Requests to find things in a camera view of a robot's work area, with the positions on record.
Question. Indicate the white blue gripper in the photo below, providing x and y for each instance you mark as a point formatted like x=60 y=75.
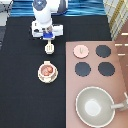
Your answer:
x=48 y=36

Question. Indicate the cream round plate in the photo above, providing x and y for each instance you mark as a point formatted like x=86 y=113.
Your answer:
x=52 y=79

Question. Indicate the pink small pot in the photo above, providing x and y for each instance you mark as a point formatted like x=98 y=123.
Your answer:
x=47 y=71

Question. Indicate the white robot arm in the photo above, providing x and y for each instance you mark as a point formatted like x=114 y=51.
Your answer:
x=43 y=26

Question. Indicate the wooden shelf rack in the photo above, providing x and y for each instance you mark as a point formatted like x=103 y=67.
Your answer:
x=117 y=14

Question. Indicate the pink stove board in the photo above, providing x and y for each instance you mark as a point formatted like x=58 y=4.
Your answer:
x=101 y=68

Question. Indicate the cream slotted spatula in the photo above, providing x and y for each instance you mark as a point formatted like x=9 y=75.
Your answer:
x=49 y=48

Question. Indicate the black table mat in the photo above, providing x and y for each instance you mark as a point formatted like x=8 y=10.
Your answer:
x=26 y=101

